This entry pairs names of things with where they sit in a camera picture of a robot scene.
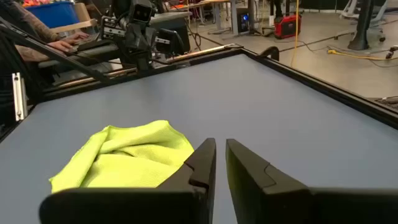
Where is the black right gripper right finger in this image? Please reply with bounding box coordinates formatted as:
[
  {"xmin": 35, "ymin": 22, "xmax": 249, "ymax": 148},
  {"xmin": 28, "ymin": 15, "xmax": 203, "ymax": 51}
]
[{"xmin": 225, "ymin": 138, "xmax": 398, "ymax": 224}]

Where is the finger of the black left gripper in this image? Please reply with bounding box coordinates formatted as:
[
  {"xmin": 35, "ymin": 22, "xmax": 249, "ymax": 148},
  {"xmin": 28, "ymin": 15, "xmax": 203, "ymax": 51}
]
[
  {"xmin": 126, "ymin": 24, "xmax": 141, "ymax": 52},
  {"xmin": 139, "ymin": 24, "xmax": 155, "ymax": 52}
]

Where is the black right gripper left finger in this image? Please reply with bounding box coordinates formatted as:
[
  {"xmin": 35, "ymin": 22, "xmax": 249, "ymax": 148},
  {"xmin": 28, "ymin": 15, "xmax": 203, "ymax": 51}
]
[{"xmin": 39, "ymin": 138, "xmax": 217, "ymax": 224}]

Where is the yellow-green microfibre towel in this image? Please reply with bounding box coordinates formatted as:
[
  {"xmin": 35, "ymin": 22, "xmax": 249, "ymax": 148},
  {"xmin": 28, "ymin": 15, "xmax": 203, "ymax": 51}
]
[{"xmin": 49, "ymin": 119, "xmax": 195, "ymax": 194}]

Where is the black laptop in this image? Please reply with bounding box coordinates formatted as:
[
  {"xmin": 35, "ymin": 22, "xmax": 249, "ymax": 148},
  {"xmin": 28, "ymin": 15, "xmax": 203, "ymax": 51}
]
[{"xmin": 67, "ymin": 32, "xmax": 121, "ymax": 58}]

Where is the grey flat cover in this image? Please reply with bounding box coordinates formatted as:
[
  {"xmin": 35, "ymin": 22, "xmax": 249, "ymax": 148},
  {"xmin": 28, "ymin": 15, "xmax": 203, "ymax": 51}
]
[{"xmin": 150, "ymin": 11, "xmax": 192, "ymax": 26}]

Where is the person's hand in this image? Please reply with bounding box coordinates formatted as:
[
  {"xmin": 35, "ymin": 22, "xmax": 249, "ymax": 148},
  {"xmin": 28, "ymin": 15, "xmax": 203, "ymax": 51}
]
[
  {"xmin": 62, "ymin": 30, "xmax": 90, "ymax": 42},
  {"xmin": 46, "ymin": 40, "xmax": 75, "ymax": 53}
]

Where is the blue plastic bin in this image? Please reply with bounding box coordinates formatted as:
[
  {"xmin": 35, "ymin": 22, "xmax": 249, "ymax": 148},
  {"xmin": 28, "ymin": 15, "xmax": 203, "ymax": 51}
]
[{"xmin": 26, "ymin": 1, "xmax": 80, "ymax": 29}]

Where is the orange objects pile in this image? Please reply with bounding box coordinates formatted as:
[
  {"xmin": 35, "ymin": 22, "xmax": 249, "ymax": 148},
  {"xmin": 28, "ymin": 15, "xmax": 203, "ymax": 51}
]
[{"xmin": 21, "ymin": 0, "xmax": 52, "ymax": 7}]

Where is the person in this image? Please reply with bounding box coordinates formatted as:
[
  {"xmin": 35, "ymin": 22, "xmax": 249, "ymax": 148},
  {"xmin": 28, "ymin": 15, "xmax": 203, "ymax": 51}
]
[{"xmin": 0, "ymin": 0, "xmax": 91, "ymax": 63}]

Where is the wooden top desk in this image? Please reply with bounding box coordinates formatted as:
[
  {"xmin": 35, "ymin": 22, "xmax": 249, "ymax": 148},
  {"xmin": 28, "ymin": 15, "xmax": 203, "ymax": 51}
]
[{"xmin": 169, "ymin": 0, "xmax": 240, "ymax": 35}]

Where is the black computer with blue light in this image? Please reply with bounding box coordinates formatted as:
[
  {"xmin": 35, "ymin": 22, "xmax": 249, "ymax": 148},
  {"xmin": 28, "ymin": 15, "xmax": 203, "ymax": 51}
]
[{"xmin": 236, "ymin": 7, "xmax": 251, "ymax": 34}]

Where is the black table clamp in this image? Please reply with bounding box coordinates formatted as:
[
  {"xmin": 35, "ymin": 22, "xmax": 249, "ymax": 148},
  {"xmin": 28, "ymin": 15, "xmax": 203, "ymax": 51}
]
[{"xmin": 257, "ymin": 45, "xmax": 280, "ymax": 62}]

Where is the red black equipment case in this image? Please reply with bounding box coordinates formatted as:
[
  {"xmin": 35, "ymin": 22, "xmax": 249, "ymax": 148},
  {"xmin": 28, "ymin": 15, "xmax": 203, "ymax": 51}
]
[{"xmin": 274, "ymin": 14, "xmax": 302, "ymax": 40}]

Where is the black pole base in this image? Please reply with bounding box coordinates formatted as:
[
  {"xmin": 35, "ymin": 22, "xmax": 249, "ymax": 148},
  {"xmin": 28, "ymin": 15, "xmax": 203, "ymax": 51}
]
[{"xmin": 347, "ymin": 0, "xmax": 377, "ymax": 51}]

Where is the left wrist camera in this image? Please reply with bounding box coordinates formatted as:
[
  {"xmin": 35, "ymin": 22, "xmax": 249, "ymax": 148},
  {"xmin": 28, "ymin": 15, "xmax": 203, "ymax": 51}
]
[{"xmin": 129, "ymin": 0, "xmax": 155, "ymax": 23}]

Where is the black diagonal frame strut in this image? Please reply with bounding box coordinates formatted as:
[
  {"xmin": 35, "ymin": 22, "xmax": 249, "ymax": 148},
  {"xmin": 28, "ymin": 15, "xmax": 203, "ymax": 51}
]
[{"xmin": 0, "ymin": 17, "xmax": 110, "ymax": 84}]

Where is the silver aluminium bracket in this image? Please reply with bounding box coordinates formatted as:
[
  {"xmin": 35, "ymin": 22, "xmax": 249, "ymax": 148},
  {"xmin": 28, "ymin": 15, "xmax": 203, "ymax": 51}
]
[{"xmin": 11, "ymin": 72, "xmax": 28, "ymax": 122}]

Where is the black table frame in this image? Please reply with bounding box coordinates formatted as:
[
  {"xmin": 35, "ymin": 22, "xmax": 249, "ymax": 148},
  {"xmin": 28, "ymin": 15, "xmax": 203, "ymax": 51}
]
[{"xmin": 0, "ymin": 43, "xmax": 398, "ymax": 144}]

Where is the yellow hanging cable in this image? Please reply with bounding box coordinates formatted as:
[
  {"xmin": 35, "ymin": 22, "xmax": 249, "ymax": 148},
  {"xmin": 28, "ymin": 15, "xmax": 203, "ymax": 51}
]
[{"xmin": 290, "ymin": 0, "xmax": 301, "ymax": 68}]

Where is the yellow floor cord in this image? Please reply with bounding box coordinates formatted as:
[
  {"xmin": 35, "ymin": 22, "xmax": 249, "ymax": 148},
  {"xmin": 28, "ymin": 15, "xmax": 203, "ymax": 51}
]
[{"xmin": 326, "ymin": 49, "xmax": 398, "ymax": 62}]

